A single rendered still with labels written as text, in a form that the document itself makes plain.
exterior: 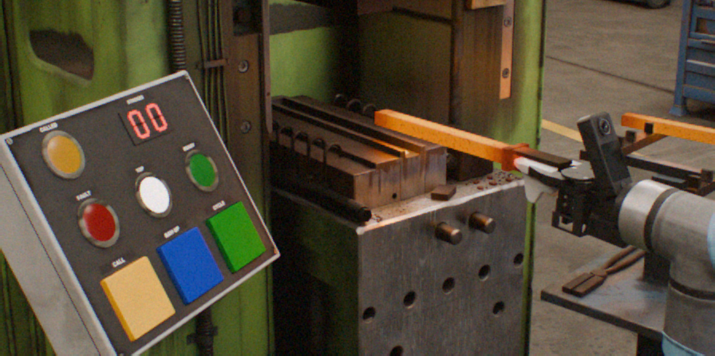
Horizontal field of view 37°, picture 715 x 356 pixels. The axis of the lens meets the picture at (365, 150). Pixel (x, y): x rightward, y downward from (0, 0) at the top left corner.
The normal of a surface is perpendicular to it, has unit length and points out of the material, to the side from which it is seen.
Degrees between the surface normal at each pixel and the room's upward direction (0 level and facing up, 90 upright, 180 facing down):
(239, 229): 60
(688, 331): 90
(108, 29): 89
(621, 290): 0
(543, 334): 0
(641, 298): 0
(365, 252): 90
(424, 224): 90
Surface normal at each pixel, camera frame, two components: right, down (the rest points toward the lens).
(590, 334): 0.00, -0.95
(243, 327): 0.62, 0.24
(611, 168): 0.59, -0.25
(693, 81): -0.79, 0.18
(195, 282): 0.77, -0.36
